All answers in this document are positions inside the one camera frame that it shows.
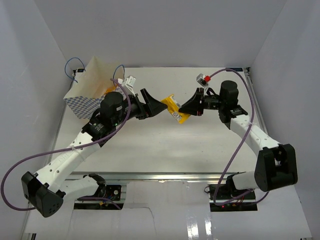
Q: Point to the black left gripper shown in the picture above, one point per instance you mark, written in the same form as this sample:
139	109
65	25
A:
152	107

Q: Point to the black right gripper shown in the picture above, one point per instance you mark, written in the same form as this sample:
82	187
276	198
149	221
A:
194	105

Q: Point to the yellow snack bar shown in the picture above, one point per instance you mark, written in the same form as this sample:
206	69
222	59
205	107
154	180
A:
173	108

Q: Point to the orange candy bag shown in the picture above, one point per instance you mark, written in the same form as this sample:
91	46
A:
110	89

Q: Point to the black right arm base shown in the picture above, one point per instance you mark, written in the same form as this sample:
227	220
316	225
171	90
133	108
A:
245	203

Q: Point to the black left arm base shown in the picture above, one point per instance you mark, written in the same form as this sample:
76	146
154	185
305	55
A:
107	197

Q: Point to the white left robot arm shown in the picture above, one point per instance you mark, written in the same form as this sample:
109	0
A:
47	189

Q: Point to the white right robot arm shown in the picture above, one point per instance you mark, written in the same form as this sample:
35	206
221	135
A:
276	165

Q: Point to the blue checkered paper bag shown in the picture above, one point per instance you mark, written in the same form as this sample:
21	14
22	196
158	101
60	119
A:
87	92

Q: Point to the blue table corner label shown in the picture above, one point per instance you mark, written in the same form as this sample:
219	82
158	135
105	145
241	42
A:
237	69

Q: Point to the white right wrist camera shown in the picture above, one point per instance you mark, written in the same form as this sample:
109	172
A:
203	80

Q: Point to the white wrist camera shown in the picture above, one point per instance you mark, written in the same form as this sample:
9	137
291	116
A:
203	80
127	85

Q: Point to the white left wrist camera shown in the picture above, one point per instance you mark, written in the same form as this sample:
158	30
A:
127	85

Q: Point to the aluminium table edge rail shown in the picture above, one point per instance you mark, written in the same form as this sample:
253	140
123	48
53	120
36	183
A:
160	176

